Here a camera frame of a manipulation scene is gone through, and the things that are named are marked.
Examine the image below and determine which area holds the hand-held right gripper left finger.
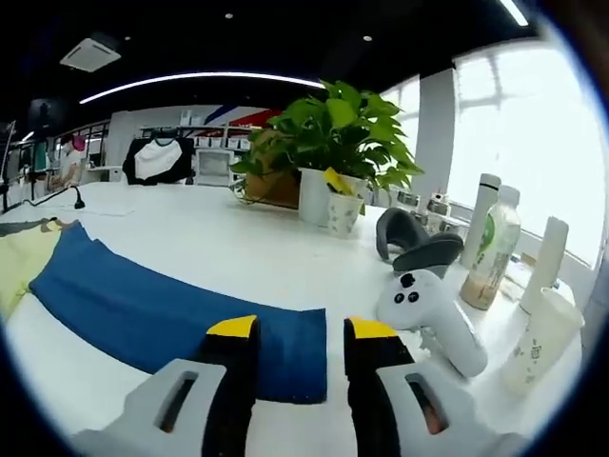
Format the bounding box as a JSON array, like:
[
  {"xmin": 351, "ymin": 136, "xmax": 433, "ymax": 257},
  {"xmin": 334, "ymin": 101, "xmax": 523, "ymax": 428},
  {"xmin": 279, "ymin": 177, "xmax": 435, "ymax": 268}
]
[{"xmin": 70, "ymin": 313, "xmax": 262, "ymax": 457}]

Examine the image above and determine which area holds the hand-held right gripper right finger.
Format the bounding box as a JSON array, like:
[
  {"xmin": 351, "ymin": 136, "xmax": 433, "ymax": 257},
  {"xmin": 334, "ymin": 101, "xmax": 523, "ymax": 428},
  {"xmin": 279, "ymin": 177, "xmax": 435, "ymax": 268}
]
[{"xmin": 343, "ymin": 316, "xmax": 529, "ymax": 457}]

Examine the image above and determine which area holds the yellow grey blue garment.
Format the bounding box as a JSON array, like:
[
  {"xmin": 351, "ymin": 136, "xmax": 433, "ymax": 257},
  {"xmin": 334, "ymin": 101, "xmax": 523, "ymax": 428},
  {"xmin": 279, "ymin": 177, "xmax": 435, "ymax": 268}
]
[{"xmin": 0, "ymin": 216, "xmax": 329, "ymax": 406}]

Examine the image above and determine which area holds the white handheld controller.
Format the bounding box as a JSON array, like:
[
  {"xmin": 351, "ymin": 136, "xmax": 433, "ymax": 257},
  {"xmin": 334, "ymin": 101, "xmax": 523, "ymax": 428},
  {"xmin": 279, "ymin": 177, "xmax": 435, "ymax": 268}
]
[{"xmin": 376, "ymin": 268, "xmax": 489, "ymax": 380}]

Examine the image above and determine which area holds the printed paper cup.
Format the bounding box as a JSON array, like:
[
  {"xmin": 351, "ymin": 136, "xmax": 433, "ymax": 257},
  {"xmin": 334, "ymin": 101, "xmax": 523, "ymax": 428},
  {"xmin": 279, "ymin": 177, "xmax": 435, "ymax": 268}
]
[{"xmin": 326, "ymin": 191, "xmax": 365, "ymax": 239}]

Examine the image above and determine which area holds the tall white paper cup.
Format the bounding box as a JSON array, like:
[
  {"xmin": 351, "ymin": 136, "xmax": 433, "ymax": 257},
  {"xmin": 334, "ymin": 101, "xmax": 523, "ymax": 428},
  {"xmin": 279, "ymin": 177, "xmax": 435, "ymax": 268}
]
[{"xmin": 501, "ymin": 288, "xmax": 585, "ymax": 396}]

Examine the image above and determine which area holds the clear plastic drink bottle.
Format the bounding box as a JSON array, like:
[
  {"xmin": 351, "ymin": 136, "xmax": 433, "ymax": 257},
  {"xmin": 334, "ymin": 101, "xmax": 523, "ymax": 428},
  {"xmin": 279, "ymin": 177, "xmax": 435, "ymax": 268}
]
[{"xmin": 459, "ymin": 184, "xmax": 522, "ymax": 311}]

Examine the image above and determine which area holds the group of small jars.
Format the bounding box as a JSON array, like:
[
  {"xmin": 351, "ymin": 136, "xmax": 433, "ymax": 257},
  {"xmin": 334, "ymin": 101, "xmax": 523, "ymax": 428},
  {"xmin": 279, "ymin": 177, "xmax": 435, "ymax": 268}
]
[{"xmin": 397, "ymin": 189, "xmax": 453, "ymax": 225}]

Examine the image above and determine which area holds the brown cardboard box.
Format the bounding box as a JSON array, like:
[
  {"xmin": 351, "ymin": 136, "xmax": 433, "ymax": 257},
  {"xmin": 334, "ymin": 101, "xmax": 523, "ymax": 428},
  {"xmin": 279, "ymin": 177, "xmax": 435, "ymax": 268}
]
[{"xmin": 245, "ymin": 130, "xmax": 302, "ymax": 209}]

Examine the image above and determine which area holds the grey capped white bottle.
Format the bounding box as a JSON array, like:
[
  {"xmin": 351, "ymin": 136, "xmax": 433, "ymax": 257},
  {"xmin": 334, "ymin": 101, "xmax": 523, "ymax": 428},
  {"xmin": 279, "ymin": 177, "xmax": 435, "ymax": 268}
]
[{"xmin": 463, "ymin": 173, "xmax": 501, "ymax": 268}]

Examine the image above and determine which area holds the yellow packet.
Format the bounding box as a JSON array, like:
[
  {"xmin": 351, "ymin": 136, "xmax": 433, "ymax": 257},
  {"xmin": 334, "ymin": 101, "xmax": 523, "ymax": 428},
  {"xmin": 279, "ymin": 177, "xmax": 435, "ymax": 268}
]
[{"xmin": 322, "ymin": 166, "xmax": 357, "ymax": 197}]

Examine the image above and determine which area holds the white thermos bottle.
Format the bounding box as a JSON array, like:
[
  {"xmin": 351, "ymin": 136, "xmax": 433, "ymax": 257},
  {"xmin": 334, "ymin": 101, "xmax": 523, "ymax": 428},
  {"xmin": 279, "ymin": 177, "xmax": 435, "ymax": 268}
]
[{"xmin": 519, "ymin": 216, "xmax": 570, "ymax": 315}]

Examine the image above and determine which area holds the black and white shirt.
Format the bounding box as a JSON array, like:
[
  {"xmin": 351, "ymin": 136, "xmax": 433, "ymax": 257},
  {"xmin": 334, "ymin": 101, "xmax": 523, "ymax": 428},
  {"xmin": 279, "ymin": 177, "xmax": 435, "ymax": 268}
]
[{"xmin": 122, "ymin": 135, "xmax": 196, "ymax": 186}]

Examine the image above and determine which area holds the shelf of white storage boxes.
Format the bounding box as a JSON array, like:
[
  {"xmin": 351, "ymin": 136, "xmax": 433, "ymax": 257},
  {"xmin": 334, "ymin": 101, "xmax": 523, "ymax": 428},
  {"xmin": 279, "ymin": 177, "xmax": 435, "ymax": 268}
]
[{"xmin": 140, "ymin": 109, "xmax": 286, "ymax": 149}]

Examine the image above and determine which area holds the white desk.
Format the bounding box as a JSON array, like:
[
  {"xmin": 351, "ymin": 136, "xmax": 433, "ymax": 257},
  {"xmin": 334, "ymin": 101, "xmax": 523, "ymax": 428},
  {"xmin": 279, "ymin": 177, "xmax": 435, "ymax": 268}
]
[{"xmin": 88, "ymin": 164, "xmax": 125, "ymax": 185}]

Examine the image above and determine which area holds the green plant in white pot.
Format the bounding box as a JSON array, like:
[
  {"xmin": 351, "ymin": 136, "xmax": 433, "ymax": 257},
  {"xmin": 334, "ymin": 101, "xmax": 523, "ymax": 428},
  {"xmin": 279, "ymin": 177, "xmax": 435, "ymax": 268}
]
[{"xmin": 227, "ymin": 79, "xmax": 424, "ymax": 228}]

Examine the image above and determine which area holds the teal cloth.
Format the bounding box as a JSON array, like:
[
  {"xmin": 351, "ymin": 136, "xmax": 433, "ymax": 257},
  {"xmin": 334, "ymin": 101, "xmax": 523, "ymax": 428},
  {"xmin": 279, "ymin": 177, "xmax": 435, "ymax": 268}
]
[{"xmin": 31, "ymin": 140, "xmax": 51, "ymax": 172}]

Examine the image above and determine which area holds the long ceiling light strip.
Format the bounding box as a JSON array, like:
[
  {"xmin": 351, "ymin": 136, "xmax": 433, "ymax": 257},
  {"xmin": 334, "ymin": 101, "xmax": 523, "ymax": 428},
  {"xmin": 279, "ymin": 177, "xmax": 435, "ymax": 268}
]
[{"xmin": 78, "ymin": 70, "xmax": 329, "ymax": 105}]

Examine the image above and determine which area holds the ceiling air conditioner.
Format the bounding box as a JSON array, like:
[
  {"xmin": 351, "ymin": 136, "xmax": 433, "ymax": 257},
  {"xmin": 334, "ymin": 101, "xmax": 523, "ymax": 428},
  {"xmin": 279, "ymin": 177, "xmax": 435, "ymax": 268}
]
[{"xmin": 59, "ymin": 31, "xmax": 123, "ymax": 73}]

